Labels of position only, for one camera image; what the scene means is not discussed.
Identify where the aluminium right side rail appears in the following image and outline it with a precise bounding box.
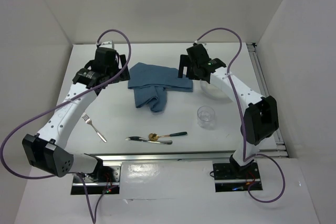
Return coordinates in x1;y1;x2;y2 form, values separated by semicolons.
246;43;289;158

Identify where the clear drinking glass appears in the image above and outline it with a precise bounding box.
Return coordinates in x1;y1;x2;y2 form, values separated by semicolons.
197;106;216;130

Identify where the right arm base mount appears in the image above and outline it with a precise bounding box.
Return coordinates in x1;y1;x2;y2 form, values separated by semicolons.
209;162;263;193

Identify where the silver table knife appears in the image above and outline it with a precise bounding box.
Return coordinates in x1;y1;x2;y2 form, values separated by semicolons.
125;136;173;145

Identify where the blue cloth napkin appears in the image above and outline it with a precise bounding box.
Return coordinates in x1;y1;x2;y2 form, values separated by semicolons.
128;62;193;113

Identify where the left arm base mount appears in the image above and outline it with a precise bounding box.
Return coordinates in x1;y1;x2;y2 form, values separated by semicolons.
70;162;121;195

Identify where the silver fork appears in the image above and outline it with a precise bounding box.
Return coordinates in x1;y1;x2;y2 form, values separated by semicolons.
81;113;107;143

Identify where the gold spoon green handle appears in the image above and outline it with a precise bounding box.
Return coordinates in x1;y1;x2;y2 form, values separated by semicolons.
149;132;187;141

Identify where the aluminium front rail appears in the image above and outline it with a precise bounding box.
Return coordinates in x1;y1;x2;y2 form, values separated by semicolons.
93;151;233;163

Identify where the aluminium rail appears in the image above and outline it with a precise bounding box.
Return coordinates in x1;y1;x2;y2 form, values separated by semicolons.
246;43;289;158
93;151;233;163

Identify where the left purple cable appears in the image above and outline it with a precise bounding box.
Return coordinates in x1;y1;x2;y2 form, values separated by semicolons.
1;28;131;224

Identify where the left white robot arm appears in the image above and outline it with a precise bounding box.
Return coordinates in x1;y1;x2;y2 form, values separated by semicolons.
22;47;130;182

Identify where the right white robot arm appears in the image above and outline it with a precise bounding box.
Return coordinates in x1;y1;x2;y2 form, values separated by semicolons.
178;43;279;178

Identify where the white bowl plate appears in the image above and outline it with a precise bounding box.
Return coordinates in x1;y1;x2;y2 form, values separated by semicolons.
200;80;231;102

